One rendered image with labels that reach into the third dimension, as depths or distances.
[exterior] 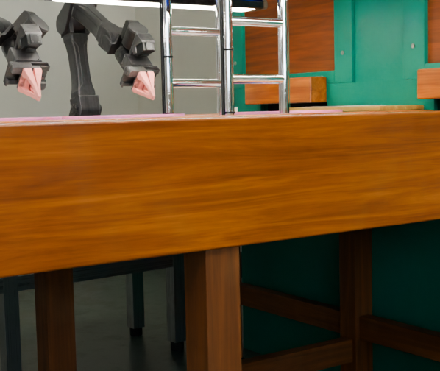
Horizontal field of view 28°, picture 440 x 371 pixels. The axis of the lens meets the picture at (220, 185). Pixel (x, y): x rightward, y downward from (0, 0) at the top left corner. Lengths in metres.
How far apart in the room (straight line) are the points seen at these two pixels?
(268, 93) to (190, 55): 1.80
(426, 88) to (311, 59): 0.50
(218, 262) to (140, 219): 0.15
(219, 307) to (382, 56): 1.17
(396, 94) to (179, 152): 1.12
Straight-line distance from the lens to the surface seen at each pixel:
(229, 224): 1.24
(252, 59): 2.70
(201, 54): 4.22
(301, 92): 2.40
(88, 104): 2.66
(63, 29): 2.71
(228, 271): 1.26
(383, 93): 2.26
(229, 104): 1.82
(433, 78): 2.07
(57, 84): 4.45
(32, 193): 1.09
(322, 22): 2.46
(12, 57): 2.15
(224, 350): 1.28
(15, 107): 4.35
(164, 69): 2.02
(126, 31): 2.43
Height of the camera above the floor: 0.78
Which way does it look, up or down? 5 degrees down
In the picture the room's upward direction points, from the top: 1 degrees counter-clockwise
